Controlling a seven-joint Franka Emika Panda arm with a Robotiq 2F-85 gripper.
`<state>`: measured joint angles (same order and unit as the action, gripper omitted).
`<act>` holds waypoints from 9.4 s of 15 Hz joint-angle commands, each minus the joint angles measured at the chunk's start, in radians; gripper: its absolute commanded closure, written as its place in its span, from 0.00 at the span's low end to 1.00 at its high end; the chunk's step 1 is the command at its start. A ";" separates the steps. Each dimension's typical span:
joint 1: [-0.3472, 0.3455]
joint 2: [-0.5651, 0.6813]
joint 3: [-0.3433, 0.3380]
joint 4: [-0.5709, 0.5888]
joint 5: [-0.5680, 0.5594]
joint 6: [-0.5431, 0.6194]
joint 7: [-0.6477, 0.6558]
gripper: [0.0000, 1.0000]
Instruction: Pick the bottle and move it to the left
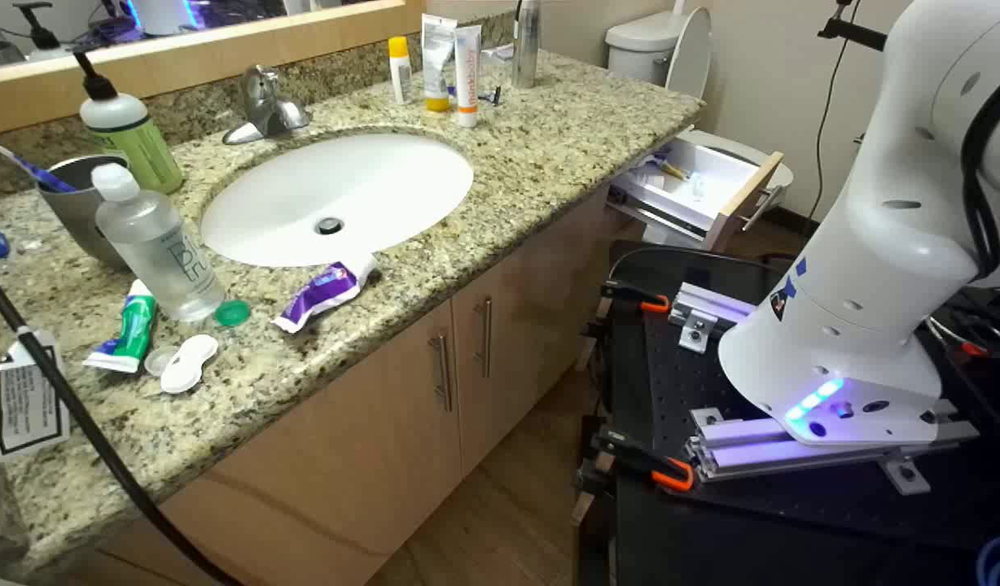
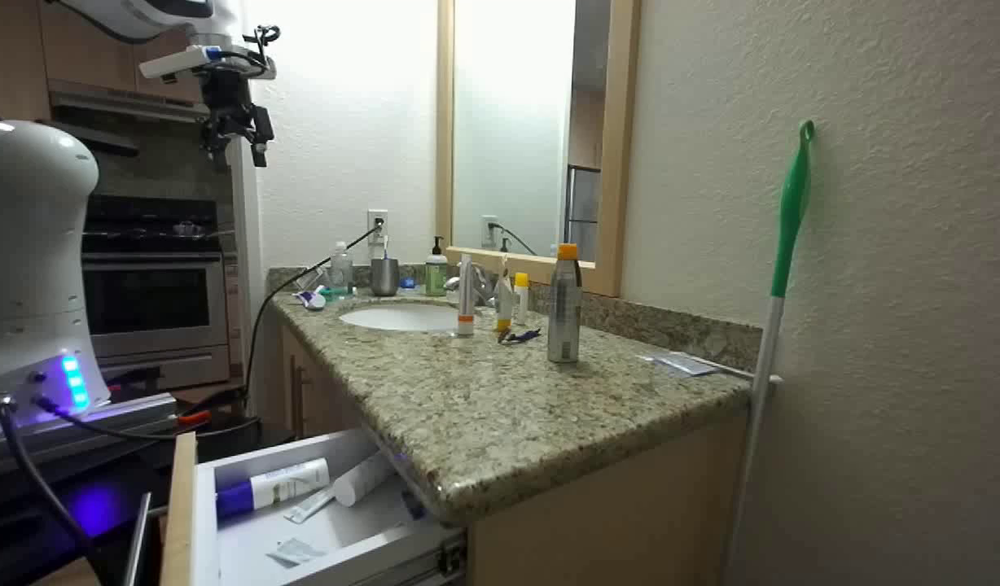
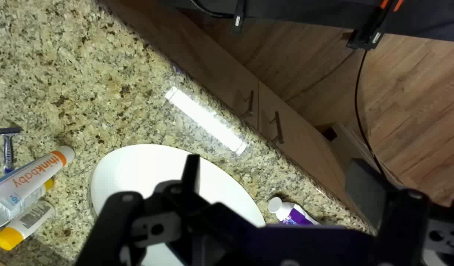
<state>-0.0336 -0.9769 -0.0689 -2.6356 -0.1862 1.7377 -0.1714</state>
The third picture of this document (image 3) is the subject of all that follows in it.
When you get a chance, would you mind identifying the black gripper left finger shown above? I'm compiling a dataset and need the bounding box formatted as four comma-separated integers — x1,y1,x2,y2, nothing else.
76,192,144,266

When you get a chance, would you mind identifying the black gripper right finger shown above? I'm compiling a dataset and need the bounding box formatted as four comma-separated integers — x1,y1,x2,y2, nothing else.
375,189,431,266

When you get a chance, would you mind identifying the white oval sink basin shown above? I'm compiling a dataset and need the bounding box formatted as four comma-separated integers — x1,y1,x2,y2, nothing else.
89,143,268,266

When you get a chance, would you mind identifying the white tube yellow cap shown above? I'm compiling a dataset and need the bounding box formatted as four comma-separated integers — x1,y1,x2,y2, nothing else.
0,201,55,251

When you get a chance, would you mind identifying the white orange sunscreen tube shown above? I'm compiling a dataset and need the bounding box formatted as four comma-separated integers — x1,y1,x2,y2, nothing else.
0,146,74,208

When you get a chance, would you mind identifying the clear white tube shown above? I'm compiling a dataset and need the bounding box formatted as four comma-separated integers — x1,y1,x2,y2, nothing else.
0,179,55,227

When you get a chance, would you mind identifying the purple white toothpaste tube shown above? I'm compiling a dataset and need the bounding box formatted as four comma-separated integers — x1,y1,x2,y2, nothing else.
268,196,317,224

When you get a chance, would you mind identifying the blue grey razor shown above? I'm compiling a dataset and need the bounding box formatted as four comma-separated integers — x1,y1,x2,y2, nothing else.
0,125,23,173

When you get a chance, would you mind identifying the wooden vanity cabinet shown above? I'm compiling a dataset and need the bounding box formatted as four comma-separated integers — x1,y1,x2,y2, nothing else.
101,0,369,229

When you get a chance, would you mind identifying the black cable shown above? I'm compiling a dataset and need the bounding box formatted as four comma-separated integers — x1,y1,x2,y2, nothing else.
352,48,388,179

